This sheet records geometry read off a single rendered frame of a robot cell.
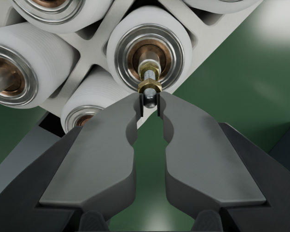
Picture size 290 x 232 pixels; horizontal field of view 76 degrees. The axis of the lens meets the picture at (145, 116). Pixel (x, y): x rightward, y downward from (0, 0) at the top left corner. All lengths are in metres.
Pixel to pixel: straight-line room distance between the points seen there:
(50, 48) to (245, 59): 0.42
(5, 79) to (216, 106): 0.47
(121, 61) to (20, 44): 0.11
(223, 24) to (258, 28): 0.23
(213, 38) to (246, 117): 0.36
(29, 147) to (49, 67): 0.17
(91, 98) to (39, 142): 0.18
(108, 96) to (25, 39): 0.11
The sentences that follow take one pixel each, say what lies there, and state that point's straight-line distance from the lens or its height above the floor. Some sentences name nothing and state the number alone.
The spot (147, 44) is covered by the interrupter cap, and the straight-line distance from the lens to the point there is 0.21.
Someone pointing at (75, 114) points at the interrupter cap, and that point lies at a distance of 0.25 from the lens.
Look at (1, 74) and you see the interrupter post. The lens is 0.26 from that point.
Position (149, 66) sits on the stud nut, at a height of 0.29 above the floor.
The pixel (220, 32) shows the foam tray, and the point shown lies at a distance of 0.29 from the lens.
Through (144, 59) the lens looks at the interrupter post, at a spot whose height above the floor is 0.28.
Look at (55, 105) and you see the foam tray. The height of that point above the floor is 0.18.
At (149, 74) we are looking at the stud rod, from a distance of 0.16.
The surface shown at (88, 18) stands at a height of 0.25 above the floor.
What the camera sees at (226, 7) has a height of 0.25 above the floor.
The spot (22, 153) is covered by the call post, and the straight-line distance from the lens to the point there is 0.37.
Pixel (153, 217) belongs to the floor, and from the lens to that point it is 0.95.
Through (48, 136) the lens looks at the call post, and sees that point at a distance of 0.41.
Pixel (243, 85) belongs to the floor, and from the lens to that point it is 0.55.
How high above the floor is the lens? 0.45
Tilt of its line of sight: 57 degrees down
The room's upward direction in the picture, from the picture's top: 178 degrees counter-clockwise
